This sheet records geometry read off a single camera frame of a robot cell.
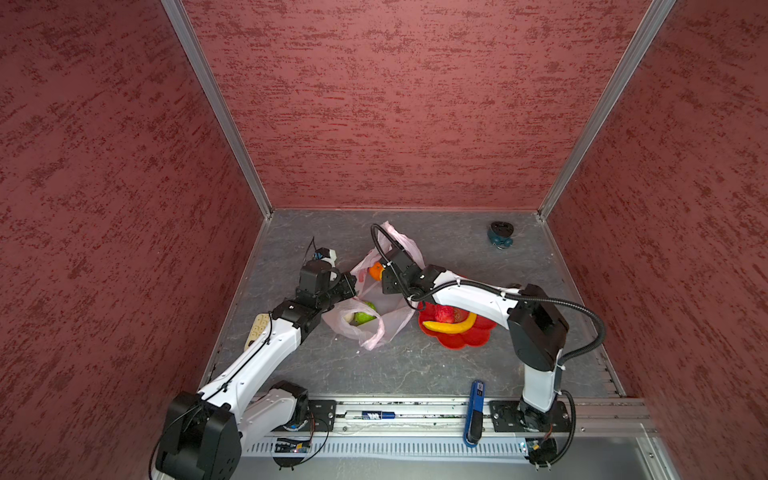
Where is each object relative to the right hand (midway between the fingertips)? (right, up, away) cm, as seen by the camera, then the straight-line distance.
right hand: (387, 284), depth 89 cm
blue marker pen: (-4, -31, -15) cm, 35 cm away
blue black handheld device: (+22, -33, -17) cm, 43 cm away
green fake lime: (-8, -10, -2) cm, 13 cm away
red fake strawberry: (+17, -8, -2) cm, 19 cm away
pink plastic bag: (+1, -8, +3) cm, 8 cm away
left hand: (-8, +1, -6) cm, 11 cm away
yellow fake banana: (+20, -13, -2) cm, 23 cm away
